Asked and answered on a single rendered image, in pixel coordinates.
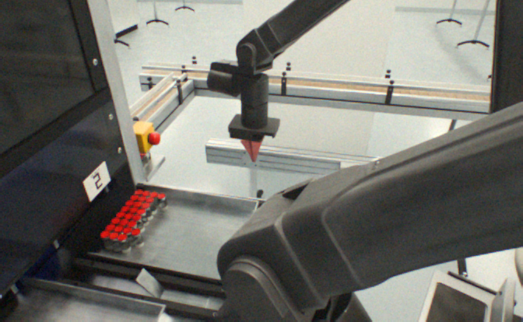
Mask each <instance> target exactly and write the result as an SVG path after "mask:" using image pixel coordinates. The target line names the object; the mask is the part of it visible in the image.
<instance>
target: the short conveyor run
mask: <svg viewBox="0 0 523 322"><path fill-rule="evenodd" d="M173 76H174V72H171V73H170V74H169V75H168V76H166V77H165V78H164V80H163V81H161V82H159V83H158V84H156V85H153V82H151V81H152V78H151V76H148V78H147V81H149V83H148V85H149V91H148V92H147V93H146V94H145V95H144V96H142V97H141V98H140V99H138V100H137V101H136V102H134V103H133V104H132V105H131V106H130V107H129V109H130V113H131V116H132V120H133V121H142V122H151V123H153V127H154V131H155V132H157V133H159V134H160V135H161V134H162V133H163V132H165V131H166V130H167V129H168V127H169V126H170V124H171V123H172V122H173V121H174V120H175V119H176V118H177V116H178V115H179V114H181V112H182V111H183V110H184V109H185V107H186V106H187V105H188V104H189V103H190V102H191V101H192V100H193V99H194V98H195V91H194V84H193V80H192V79H189V80H188V81H187V80H186V81H183V79H184V78H185V77H187V73H184V74H183V75H182V76H180V77H179V78H178V79H176V80H173V79H172V77H173Z"/></svg>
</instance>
